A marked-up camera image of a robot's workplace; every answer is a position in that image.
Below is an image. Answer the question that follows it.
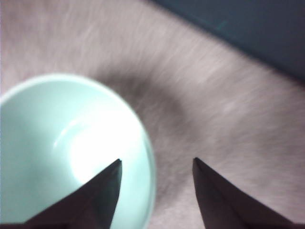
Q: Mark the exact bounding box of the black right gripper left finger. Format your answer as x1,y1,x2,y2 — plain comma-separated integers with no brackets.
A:
23,159,122,229

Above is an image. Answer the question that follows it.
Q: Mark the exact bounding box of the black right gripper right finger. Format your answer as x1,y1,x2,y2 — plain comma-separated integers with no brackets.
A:
192,156,296,229

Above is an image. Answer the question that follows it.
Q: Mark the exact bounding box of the dark rectangular tray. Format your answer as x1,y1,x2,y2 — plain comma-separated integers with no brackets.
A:
152,0,305,84

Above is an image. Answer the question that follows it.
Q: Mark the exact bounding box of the teal ceramic bowl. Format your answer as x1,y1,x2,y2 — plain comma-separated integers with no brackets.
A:
0,73,157,229

